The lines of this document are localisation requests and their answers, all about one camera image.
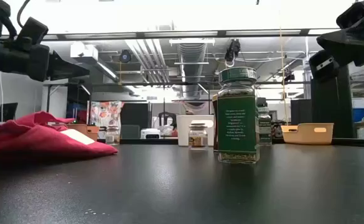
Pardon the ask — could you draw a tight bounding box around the white plastic bin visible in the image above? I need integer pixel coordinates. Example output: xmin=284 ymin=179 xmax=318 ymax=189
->
xmin=175 ymin=114 xmax=215 ymax=147

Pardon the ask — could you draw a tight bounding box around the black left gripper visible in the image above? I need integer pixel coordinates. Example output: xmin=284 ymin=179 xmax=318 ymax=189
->
xmin=0 ymin=39 xmax=91 ymax=83

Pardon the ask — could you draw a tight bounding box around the white ceiling unit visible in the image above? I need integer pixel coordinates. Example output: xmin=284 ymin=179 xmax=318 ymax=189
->
xmin=69 ymin=41 xmax=99 ymax=60

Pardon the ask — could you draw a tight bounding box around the floral cloth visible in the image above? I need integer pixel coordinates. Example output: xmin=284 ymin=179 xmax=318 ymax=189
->
xmin=89 ymin=100 xmax=125 ymax=140

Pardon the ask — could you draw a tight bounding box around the small clear spice jar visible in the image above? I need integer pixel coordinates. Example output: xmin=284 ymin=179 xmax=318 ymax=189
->
xmin=188 ymin=119 xmax=209 ymax=151
xmin=105 ymin=120 xmax=121 ymax=146

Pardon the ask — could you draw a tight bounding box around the black hanging device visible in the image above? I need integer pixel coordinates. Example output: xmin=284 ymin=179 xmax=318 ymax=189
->
xmin=224 ymin=38 xmax=242 ymax=68

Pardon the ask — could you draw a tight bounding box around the red cloth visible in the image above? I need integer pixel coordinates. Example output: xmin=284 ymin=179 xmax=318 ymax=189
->
xmin=0 ymin=111 xmax=119 ymax=162

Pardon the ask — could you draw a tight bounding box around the silver ceiling duct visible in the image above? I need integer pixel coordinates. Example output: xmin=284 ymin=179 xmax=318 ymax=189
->
xmin=177 ymin=42 xmax=208 ymax=100

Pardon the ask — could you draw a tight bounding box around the black overhead frame bar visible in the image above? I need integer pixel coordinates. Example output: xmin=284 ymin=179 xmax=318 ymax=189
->
xmin=0 ymin=28 xmax=341 ymax=41

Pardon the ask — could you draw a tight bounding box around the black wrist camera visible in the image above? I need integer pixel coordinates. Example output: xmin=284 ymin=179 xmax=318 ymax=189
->
xmin=16 ymin=17 xmax=50 ymax=47
xmin=336 ymin=0 xmax=364 ymax=30

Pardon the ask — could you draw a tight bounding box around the black table frame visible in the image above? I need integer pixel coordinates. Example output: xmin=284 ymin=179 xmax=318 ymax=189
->
xmin=97 ymin=138 xmax=364 ymax=147

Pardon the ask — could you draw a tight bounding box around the black ceiling camera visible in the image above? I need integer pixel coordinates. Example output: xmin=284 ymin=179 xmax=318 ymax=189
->
xmin=119 ymin=49 xmax=133 ymax=64

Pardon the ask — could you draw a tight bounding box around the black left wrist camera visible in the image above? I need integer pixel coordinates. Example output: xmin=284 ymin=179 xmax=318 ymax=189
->
xmin=16 ymin=17 xmax=50 ymax=47

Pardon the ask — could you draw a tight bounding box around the tan plastic bin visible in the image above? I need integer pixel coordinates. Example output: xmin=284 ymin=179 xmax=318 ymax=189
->
xmin=280 ymin=122 xmax=335 ymax=146

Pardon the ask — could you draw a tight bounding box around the tall black partition panel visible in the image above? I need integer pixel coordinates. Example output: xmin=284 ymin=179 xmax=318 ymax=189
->
xmin=310 ymin=63 xmax=356 ymax=139

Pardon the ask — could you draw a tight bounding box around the black office chair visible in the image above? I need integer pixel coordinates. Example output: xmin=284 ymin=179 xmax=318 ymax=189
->
xmin=157 ymin=111 xmax=177 ymax=129

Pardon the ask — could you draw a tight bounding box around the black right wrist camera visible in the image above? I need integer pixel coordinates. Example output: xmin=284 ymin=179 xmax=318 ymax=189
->
xmin=336 ymin=0 xmax=364 ymax=30

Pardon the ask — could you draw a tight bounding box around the white printer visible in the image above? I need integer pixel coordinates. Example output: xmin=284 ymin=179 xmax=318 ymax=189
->
xmin=140 ymin=128 xmax=162 ymax=140

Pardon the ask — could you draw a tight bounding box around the black monitor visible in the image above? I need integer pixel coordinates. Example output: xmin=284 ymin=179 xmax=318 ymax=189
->
xmin=0 ymin=102 xmax=19 ymax=124

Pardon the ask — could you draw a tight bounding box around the white ceiling light panel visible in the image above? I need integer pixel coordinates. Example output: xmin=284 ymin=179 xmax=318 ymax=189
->
xmin=168 ymin=37 xmax=216 ymax=47

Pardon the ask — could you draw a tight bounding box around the blue storage bin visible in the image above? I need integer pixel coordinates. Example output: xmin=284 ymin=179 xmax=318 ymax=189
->
xmin=352 ymin=107 xmax=364 ymax=123

